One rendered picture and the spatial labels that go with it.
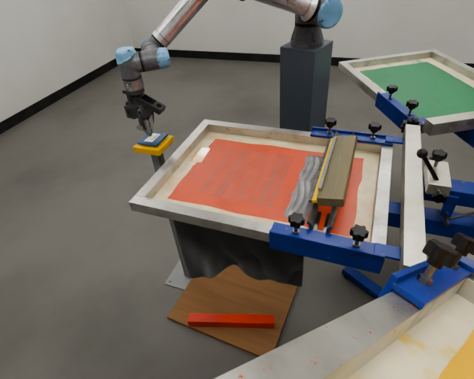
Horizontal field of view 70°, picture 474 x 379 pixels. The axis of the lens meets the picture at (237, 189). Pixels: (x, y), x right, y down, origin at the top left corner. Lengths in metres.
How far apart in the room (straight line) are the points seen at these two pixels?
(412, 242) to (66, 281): 2.02
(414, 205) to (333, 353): 0.77
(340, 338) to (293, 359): 0.07
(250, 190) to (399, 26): 3.95
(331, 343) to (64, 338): 1.95
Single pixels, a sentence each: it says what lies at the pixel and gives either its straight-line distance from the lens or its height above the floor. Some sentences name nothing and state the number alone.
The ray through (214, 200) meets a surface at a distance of 1.14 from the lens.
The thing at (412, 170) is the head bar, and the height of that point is 1.04.
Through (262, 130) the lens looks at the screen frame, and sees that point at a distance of 1.43.
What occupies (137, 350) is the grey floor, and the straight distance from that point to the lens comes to 2.00.
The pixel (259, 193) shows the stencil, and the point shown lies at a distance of 1.15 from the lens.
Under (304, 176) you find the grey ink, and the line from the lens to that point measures 1.22.
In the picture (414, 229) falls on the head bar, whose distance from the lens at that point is 0.98.
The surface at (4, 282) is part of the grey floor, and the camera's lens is 2.67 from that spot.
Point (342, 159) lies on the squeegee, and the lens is 1.15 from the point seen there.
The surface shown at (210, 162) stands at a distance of 1.32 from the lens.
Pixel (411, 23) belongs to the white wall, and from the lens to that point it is 4.87.
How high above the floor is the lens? 1.70
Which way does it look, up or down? 39 degrees down
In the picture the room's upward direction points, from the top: 6 degrees counter-clockwise
